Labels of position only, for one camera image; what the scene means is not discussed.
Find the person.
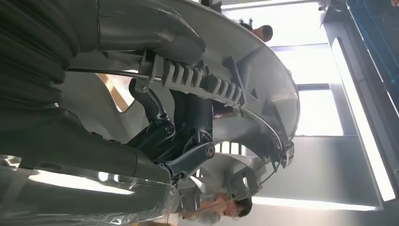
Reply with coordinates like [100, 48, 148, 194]
[239, 19, 274, 43]
[182, 191, 254, 226]

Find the bright window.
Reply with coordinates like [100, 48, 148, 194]
[222, 0, 344, 137]

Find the long ceiling light strip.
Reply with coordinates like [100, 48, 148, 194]
[330, 37, 397, 202]
[251, 195, 378, 213]

